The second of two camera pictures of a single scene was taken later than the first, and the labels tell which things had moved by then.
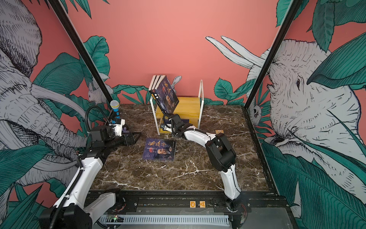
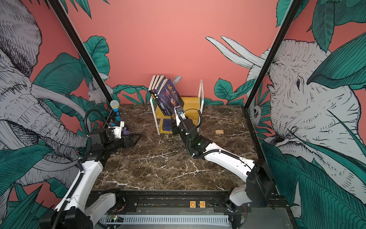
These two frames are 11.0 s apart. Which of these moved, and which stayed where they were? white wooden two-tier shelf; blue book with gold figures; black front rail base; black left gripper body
Moved: blue book with gold figures
Stayed: black front rail base; white wooden two-tier shelf; black left gripper body
